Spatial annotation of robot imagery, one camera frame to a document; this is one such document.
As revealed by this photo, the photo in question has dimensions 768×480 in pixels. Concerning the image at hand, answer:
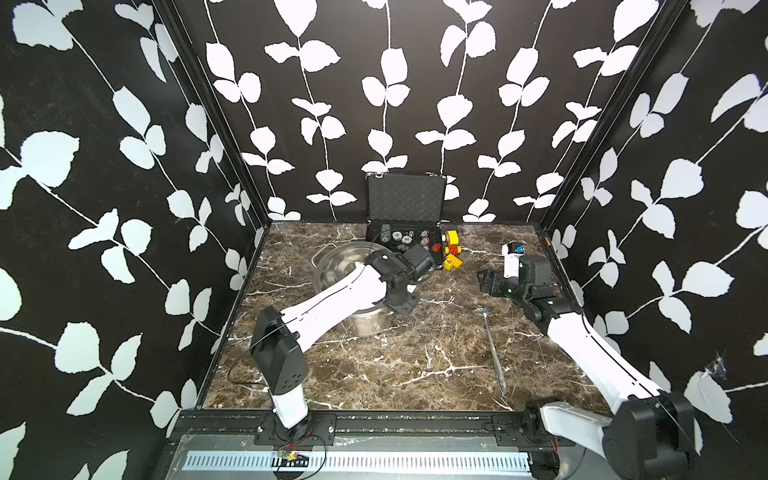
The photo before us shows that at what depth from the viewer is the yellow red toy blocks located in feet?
3.58

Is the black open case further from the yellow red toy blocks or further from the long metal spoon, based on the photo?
the long metal spoon

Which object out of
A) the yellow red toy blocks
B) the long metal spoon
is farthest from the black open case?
the long metal spoon

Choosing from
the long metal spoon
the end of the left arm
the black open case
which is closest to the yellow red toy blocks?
the black open case

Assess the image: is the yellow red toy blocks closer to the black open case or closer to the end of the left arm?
the black open case

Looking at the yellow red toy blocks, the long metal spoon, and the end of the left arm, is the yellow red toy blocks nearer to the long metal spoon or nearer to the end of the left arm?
the long metal spoon

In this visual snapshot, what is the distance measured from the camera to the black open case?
1084 millimetres

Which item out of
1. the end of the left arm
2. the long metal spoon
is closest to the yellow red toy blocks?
the long metal spoon

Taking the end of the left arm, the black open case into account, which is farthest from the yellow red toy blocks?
the end of the left arm

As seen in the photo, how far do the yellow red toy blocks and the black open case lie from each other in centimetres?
3
